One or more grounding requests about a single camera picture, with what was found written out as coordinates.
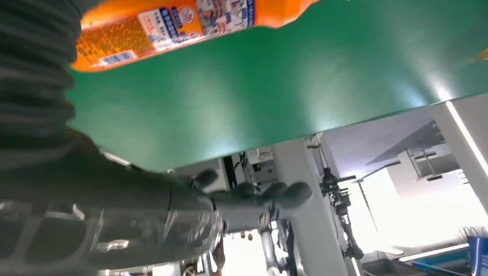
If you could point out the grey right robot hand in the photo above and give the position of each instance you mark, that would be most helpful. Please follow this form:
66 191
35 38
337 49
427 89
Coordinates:
114 213

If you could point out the black jointed equipment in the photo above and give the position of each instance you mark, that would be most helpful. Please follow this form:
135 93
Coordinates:
339 202

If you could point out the yellow film wrapped cardboard box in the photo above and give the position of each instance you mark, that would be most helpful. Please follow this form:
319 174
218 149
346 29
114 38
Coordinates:
483 55

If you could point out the blue bin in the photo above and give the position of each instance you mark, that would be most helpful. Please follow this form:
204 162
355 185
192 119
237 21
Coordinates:
478 251

